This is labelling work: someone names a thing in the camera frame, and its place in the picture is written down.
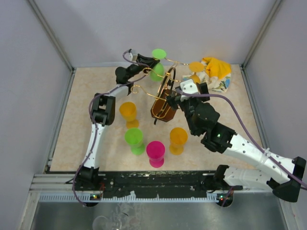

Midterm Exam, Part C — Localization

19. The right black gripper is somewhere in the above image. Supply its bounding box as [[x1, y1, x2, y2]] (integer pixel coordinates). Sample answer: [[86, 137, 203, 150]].
[[166, 82, 210, 136]]

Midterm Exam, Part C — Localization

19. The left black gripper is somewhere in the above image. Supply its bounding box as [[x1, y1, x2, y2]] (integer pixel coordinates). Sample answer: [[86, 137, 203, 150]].
[[127, 54, 160, 79]]

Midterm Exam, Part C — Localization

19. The green plastic wine glass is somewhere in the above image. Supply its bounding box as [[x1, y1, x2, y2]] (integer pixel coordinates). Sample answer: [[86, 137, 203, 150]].
[[150, 48, 167, 81], [124, 128, 145, 155]]

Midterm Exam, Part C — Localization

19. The gold wire wine glass rack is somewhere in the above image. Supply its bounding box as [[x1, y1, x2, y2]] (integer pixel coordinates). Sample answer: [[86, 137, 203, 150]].
[[131, 58, 187, 124]]

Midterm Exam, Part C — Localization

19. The orange plastic wine glass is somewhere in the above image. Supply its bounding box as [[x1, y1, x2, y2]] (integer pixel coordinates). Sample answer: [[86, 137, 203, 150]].
[[119, 102, 139, 129], [169, 127, 188, 155], [189, 61, 205, 83]]

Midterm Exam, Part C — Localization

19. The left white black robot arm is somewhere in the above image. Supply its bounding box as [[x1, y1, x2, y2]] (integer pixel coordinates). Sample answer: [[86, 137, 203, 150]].
[[72, 54, 160, 191]]

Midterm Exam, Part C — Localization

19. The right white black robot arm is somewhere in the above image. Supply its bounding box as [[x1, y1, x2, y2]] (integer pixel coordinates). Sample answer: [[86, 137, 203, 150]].
[[166, 80, 307, 203]]

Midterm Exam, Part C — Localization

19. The pink plastic wine glass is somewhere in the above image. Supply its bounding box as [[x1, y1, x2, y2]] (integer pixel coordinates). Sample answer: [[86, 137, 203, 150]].
[[146, 141, 165, 168]]

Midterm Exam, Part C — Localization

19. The clear wine glass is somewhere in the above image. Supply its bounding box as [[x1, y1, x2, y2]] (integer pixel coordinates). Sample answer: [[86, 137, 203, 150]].
[[92, 208, 130, 230]]

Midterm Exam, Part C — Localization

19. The yellow patterned cloth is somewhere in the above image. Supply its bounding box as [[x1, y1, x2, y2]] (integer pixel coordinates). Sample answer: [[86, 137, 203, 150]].
[[182, 57, 232, 92]]

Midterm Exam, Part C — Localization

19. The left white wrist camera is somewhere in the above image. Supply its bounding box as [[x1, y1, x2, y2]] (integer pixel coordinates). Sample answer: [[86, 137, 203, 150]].
[[128, 49, 138, 62]]

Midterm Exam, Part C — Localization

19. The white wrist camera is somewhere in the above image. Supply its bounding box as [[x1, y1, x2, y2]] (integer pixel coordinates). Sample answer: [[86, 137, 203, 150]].
[[180, 79, 199, 94], [128, 49, 138, 62]]

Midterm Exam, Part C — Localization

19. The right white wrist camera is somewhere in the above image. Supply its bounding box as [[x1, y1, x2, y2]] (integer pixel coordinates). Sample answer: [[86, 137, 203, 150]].
[[180, 79, 199, 94]]

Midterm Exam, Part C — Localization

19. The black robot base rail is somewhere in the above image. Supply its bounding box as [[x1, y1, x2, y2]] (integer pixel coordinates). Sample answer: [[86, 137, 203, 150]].
[[66, 168, 231, 202]]

